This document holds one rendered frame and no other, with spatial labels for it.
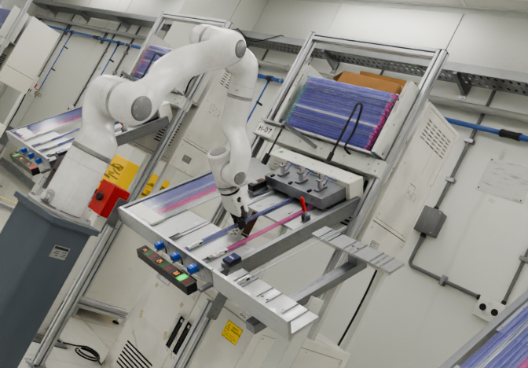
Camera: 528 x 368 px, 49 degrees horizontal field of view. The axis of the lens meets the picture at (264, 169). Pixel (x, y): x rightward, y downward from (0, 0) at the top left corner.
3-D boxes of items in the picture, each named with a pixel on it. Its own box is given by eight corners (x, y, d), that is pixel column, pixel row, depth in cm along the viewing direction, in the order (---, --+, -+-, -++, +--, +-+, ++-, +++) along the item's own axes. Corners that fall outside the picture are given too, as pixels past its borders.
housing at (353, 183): (350, 215, 232) (349, 183, 227) (270, 181, 268) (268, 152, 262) (364, 207, 237) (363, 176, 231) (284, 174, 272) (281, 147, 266)
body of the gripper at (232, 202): (245, 185, 211) (252, 211, 216) (228, 178, 218) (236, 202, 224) (229, 196, 207) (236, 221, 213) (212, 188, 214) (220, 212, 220)
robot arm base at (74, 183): (53, 216, 153) (87, 154, 154) (13, 189, 163) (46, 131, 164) (101, 233, 168) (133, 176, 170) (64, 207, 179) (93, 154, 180)
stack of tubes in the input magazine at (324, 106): (366, 150, 231) (397, 90, 233) (281, 123, 267) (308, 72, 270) (382, 163, 239) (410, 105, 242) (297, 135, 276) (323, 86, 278)
